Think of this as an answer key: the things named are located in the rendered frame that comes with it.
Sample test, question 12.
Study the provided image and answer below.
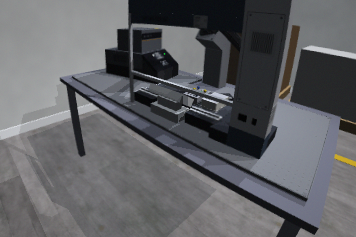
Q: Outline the grey block with round holes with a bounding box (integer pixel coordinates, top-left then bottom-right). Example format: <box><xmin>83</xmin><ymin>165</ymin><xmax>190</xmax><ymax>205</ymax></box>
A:
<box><xmin>183</xmin><ymin>92</ymin><xmax>203</xmax><ymax>105</ymax></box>

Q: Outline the grey perforated base plate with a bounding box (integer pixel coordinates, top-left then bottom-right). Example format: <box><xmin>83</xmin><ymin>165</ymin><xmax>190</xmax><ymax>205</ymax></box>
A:
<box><xmin>72</xmin><ymin>70</ymin><xmax>331</xmax><ymax>202</ymax></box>

